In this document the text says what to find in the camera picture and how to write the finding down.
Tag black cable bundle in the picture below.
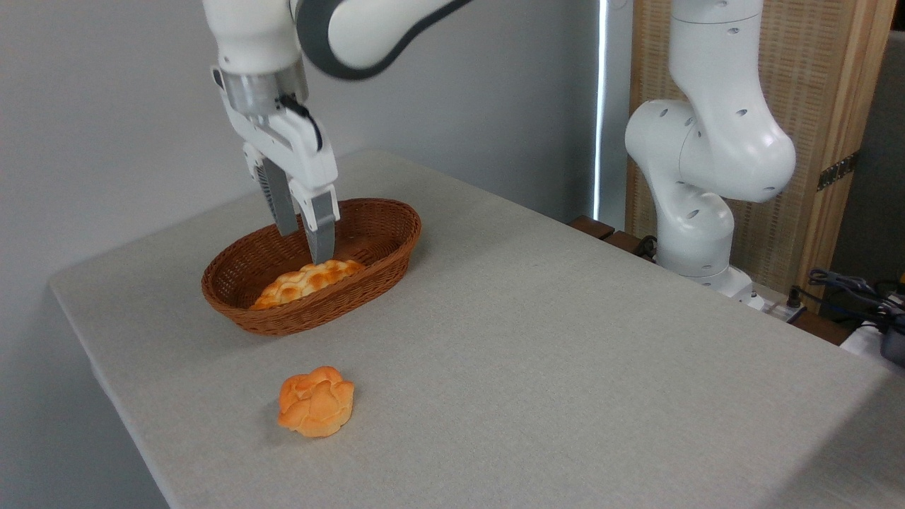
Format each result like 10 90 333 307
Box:
788 267 905 333

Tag round orange bread bun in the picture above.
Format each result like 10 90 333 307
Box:
277 365 356 439

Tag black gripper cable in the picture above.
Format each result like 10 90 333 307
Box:
279 93 325 152

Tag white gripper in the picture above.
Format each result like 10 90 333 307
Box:
223 88 342 265

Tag wooden rattan folding screen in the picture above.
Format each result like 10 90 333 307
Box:
626 0 898 313

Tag metal screen hinge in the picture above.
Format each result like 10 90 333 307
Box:
817 151 860 192

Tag brown wicker basket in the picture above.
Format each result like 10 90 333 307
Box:
202 197 423 337

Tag long braided bread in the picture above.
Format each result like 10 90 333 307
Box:
249 259 367 311

